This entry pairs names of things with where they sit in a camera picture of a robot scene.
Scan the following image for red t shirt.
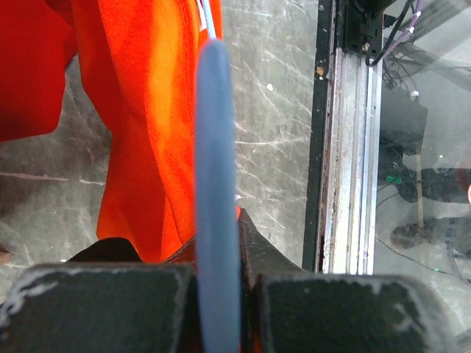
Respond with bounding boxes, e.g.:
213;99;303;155
1;0;77;141

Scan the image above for black t shirt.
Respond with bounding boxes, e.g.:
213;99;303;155
68;238;142;263

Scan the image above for tangled cables under table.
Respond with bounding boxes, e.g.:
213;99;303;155
367;0;471;284

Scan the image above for aluminium rail frame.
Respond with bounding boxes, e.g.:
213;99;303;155
302;1;382;275

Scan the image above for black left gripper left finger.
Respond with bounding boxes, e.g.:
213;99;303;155
1;242;202;352

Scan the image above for light blue wire hanger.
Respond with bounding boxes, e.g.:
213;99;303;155
195;1;241;352

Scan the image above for orange t shirt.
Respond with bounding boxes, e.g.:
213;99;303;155
71;1;222;263

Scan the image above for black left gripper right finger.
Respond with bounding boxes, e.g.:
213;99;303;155
237;209;456;352

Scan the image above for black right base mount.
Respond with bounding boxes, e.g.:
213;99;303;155
343;1;383;57

